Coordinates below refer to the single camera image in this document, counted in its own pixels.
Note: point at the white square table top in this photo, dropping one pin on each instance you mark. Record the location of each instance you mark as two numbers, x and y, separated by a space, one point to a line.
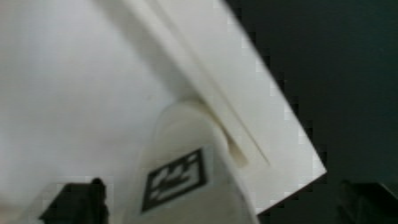
89 82

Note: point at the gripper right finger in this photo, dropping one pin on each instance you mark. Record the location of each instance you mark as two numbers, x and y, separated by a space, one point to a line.
366 203

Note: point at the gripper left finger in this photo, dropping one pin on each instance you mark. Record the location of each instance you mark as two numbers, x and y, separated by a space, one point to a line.
78 207

